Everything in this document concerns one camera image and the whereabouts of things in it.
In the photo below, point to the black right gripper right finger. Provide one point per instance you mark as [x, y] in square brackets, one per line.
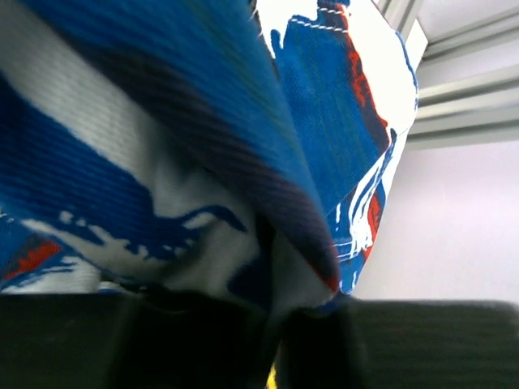
[402, 344]

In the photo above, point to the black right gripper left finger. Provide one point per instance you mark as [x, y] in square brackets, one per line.
[111, 340]

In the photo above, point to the blue white patterned trousers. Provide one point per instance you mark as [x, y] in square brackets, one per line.
[243, 150]

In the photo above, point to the right aluminium frame post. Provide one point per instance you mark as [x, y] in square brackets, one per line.
[467, 56]

